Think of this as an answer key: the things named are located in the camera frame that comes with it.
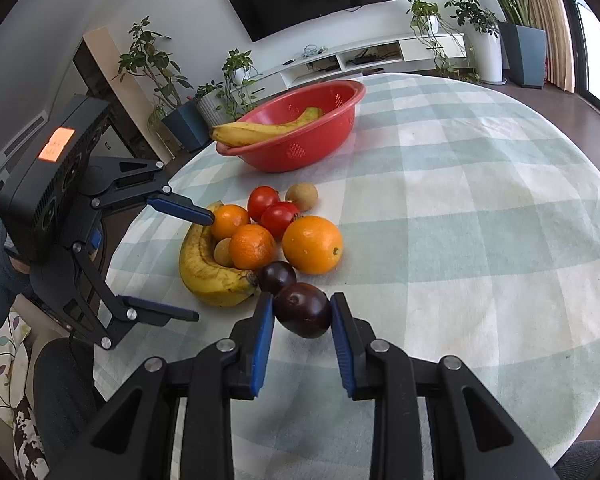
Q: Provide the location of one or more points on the floral cushion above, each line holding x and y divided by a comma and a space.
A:
5, 370

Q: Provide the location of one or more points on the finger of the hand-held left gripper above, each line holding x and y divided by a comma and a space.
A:
180, 207
155, 307

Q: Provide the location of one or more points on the plant in tall white pot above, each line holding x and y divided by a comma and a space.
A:
487, 57

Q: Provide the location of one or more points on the dark purple plum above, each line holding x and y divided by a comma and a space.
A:
277, 276
302, 310

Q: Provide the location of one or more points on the tall plant in blue pot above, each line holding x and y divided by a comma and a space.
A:
185, 127

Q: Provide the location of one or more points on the wooden display cabinet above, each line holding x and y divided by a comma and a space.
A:
97, 77

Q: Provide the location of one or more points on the brown kiwi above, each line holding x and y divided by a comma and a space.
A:
301, 196

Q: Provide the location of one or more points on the green white checked tablecloth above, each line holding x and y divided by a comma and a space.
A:
455, 210

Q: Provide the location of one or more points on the window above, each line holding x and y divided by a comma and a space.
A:
597, 60

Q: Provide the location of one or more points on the red tomato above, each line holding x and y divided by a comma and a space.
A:
277, 220
262, 201

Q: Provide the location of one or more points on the large orange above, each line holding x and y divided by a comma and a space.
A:
312, 245

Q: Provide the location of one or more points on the trailing plant in white pot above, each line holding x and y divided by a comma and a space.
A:
238, 75
432, 24

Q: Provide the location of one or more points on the red plastic basket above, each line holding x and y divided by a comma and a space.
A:
300, 150

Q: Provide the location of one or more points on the white television cabinet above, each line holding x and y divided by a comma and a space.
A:
417, 50

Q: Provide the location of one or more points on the banana with green end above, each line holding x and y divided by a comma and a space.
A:
250, 133

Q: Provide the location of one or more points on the black set-top box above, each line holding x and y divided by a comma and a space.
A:
365, 58

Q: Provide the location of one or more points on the plant in white ribbed pot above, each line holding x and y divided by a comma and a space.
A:
211, 107

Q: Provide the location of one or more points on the beige curtain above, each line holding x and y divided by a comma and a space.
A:
555, 30

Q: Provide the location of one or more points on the yellow spotted banana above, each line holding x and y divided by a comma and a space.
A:
200, 272

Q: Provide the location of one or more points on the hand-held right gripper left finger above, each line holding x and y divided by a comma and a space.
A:
262, 345

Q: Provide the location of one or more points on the small yellowish citrus fruit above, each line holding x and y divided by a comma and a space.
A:
222, 251

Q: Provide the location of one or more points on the large plant in dark pot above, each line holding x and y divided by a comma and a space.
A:
522, 55

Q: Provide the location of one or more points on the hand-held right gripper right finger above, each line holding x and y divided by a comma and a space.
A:
341, 345

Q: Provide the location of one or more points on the grey chair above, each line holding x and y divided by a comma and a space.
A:
580, 460

